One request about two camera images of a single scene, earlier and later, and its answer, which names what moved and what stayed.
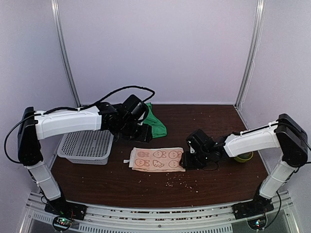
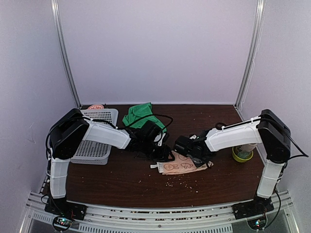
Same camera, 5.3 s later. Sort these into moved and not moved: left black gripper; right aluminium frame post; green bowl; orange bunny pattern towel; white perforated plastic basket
Moved: left black gripper; orange bunny pattern towel
Not moved: green bowl; white perforated plastic basket; right aluminium frame post
